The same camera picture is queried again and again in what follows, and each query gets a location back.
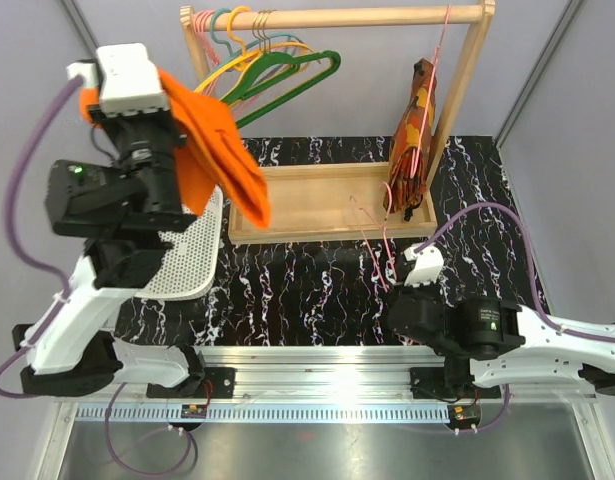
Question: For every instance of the orange trousers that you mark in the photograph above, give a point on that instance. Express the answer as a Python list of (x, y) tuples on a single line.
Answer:
[(214, 155)]

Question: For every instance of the camouflage patterned trousers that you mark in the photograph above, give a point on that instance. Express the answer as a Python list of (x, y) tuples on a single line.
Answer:
[(405, 194)]

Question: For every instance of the white slotted cable duct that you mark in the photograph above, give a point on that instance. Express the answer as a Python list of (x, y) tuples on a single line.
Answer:
[(417, 413)]

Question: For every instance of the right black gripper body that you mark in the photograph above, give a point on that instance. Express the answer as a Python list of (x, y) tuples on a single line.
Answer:
[(427, 291)]

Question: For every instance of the pink wire hanger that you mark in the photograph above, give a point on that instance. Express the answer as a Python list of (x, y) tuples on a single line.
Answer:
[(429, 90), (377, 275)]

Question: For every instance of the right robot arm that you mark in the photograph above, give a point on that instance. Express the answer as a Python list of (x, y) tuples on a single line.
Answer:
[(486, 343)]

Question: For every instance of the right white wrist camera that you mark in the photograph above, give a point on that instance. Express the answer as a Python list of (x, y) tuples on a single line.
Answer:
[(422, 264)]

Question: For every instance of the wooden clothes rack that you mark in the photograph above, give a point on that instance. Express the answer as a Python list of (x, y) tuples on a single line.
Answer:
[(319, 202)]

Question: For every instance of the pink wire hangers left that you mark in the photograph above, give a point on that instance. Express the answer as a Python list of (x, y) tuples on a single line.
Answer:
[(207, 45)]

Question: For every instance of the teal plastic hanger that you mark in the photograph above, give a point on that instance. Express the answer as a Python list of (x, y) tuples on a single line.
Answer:
[(242, 57)]

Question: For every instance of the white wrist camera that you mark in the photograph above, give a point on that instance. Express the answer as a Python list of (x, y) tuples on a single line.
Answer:
[(120, 80), (422, 264)]

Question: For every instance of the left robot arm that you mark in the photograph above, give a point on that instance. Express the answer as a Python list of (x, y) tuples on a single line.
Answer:
[(120, 211)]

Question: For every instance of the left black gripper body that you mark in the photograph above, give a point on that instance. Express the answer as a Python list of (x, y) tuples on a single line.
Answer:
[(143, 143)]

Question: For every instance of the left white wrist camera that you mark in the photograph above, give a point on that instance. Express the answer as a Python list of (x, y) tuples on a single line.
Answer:
[(120, 80)]

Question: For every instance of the white perforated plastic basket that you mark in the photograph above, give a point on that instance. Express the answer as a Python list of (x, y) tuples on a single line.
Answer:
[(188, 269)]

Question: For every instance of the yellow plastic hanger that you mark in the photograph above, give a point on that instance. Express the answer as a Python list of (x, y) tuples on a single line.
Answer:
[(241, 55)]

